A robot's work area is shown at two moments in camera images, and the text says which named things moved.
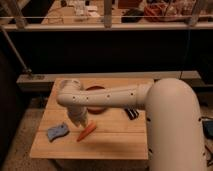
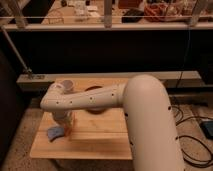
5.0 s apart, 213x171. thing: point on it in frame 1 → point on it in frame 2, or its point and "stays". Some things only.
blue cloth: [58, 131] stays
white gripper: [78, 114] → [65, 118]
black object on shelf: [132, 12] stays
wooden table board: [107, 135] stays
